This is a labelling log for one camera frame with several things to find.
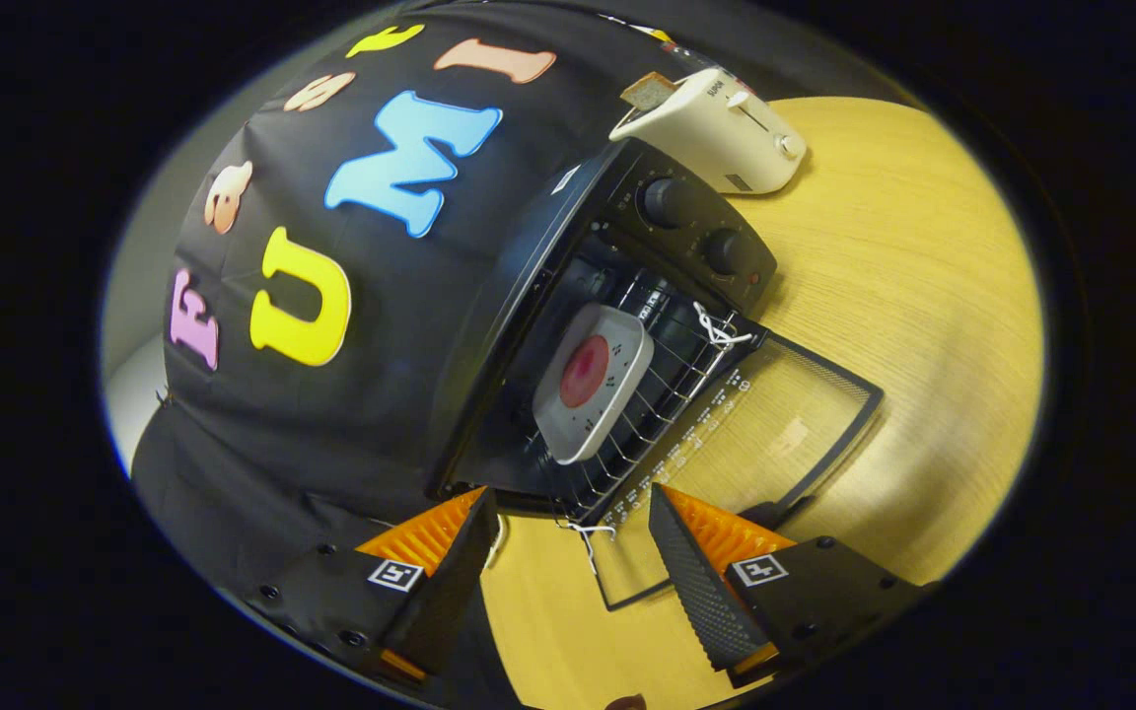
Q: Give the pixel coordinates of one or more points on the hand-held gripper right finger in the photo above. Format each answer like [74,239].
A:
[696,592]

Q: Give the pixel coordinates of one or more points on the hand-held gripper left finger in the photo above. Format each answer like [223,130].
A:
[450,592]

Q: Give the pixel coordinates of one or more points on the pink ham slice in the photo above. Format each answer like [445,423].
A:
[583,373]

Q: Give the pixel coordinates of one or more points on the white square plate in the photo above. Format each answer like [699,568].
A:
[627,345]

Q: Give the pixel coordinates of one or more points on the black toaster oven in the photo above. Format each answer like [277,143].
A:
[667,202]

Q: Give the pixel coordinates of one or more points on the white toaster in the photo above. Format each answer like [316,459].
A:
[716,138]

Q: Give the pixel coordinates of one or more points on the black backdrop cloth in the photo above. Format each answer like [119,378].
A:
[282,444]

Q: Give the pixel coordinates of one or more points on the brown bread slice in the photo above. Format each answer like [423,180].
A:
[649,91]

